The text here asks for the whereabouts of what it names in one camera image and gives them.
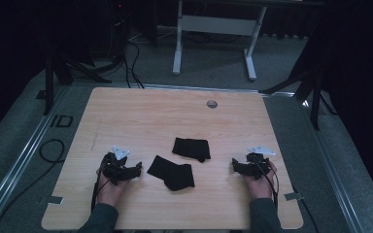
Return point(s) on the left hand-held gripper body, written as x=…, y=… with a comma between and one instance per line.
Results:
x=114, y=168

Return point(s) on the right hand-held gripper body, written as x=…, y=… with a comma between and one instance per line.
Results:
x=256, y=165

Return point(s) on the black sock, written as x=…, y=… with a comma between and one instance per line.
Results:
x=174, y=174
x=191, y=149

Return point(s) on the person's right hand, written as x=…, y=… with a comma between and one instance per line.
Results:
x=261, y=187

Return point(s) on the person's left hand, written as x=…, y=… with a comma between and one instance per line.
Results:
x=110, y=191

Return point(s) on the grey tape piece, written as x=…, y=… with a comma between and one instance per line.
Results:
x=294, y=196

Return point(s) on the round grey table grommet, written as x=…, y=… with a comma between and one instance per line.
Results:
x=211, y=104

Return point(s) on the black tripod stand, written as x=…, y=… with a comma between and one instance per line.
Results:
x=49, y=81
x=315, y=97

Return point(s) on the aluminium floor rail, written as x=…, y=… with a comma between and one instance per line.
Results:
x=333, y=174
x=16, y=161
x=207, y=88

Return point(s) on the white desk frame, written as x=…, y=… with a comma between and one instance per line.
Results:
x=218, y=25

